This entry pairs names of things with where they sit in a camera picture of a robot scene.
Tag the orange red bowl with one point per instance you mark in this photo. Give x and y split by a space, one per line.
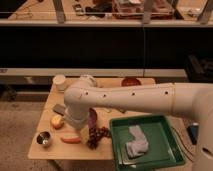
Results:
130 81

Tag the white plastic cup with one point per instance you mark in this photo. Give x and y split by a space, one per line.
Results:
60 82

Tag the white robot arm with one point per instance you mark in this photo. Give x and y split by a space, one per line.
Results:
191 100

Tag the yellow apple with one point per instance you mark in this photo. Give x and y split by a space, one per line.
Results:
57 121

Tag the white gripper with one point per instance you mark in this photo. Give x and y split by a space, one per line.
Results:
77 118

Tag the purple bowl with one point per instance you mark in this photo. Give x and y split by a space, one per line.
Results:
92 120

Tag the white crumpled cloth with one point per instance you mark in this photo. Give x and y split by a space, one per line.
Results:
139 145

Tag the black power adapter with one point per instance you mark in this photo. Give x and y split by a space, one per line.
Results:
193 132

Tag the green plastic tray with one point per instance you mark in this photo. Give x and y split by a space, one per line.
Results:
163 152

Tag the dark rectangular block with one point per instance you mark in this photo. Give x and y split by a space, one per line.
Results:
60 109

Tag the small metal cup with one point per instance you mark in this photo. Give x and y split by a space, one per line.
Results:
44 139

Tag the dark grape bunch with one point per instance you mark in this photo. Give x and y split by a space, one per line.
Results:
96 134

